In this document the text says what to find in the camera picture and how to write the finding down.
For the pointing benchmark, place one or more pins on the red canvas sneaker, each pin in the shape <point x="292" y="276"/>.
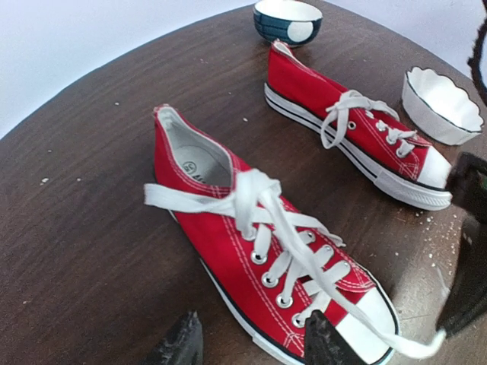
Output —
<point x="272" y="265"/>
<point x="397" y="160"/>

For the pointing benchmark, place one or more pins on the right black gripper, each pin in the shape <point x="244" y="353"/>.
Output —
<point x="466" y="302"/>

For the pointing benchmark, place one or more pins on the black bowl white inside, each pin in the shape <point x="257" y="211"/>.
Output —
<point x="293" y="22"/>

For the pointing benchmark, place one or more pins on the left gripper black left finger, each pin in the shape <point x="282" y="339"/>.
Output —
<point x="182" y="344"/>

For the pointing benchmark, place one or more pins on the white scalloped ceramic bowl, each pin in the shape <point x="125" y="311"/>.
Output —
<point x="439" y="108"/>

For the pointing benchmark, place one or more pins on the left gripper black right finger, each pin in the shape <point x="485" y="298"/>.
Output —
<point x="324" y="345"/>

